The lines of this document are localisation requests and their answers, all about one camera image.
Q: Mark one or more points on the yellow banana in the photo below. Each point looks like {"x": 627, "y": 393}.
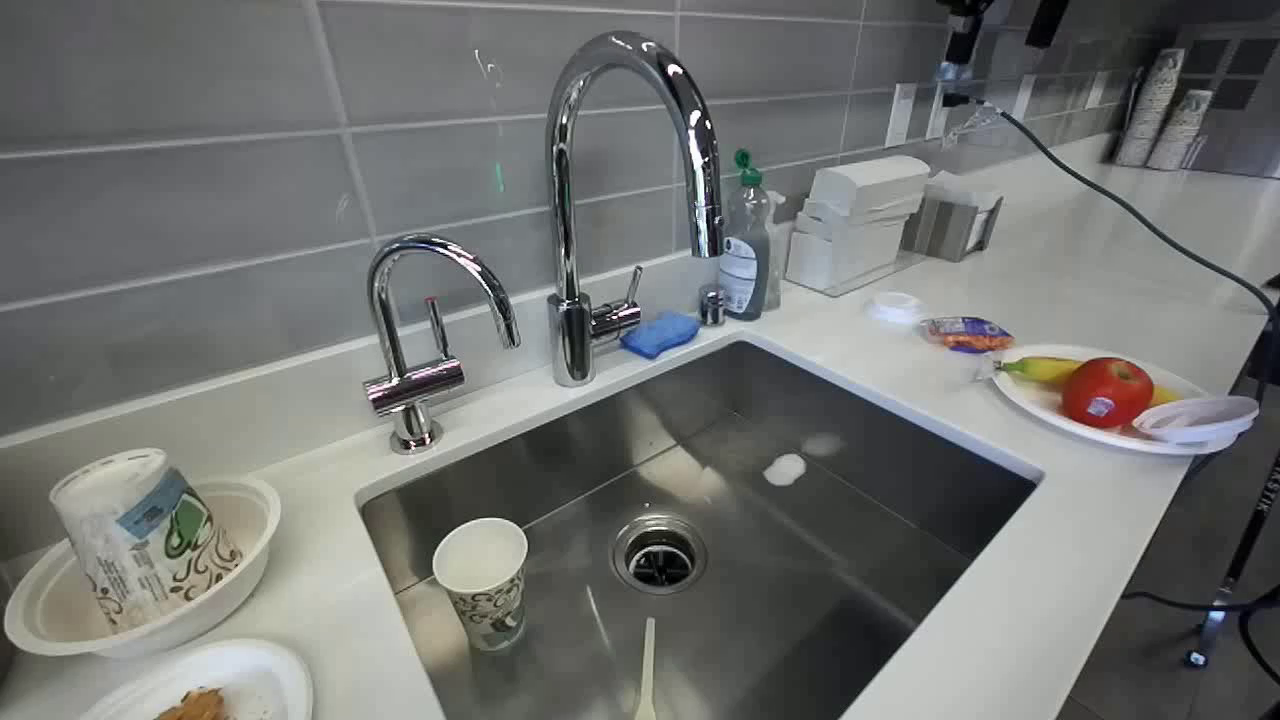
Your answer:
{"x": 1043, "y": 370}

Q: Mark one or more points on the small chrome water tap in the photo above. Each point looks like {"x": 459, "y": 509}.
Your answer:
{"x": 400, "y": 393}

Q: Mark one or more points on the stacked paper cups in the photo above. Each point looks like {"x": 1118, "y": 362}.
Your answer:
{"x": 1166, "y": 118}

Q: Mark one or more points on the white bowl on counter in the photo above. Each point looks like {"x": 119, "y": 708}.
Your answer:
{"x": 53, "y": 613}

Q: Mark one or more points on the printed paper cup in bowl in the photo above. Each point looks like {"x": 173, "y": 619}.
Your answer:
{"x": 143, "y": 535}

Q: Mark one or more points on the clear dish soap bottle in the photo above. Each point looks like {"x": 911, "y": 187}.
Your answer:
{"x": 745, "y": 241}

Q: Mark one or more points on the white paper towel stack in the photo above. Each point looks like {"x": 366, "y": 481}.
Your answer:
{"x": 855, "y": 222}

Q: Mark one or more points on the blue sponge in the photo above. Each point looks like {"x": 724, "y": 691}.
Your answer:
{"x": 655, "y": 339}

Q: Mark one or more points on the white round lid on counter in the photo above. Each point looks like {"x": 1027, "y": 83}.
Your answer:
{"x": 898, "y": 309}

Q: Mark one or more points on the tall chrome kitchen faucet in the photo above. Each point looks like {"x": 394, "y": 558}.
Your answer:
{"x": 575, "y": 316}

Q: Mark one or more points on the red apple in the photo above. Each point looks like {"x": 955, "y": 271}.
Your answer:
{"x": 1107, "y": 393}

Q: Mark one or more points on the small white plastic lid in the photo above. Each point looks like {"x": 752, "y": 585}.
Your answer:
{"x": 1197, "y": 421}

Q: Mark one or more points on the white plate with fruit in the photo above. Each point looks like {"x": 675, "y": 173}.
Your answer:
{"x": 1047, "y": 401}

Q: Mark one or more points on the orange blue snack wrapper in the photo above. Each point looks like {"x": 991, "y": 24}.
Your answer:
{"x": 967, "y": 332}

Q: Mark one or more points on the white plate with food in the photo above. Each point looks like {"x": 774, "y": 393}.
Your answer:
{"x": 254, "y": 683}

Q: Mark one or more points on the stainless steel sink basin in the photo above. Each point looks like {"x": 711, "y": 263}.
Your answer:
{"x": 732, "y": 542}

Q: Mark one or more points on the paper cup in sink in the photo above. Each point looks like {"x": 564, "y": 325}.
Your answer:
{"x": 481, "y": 575}

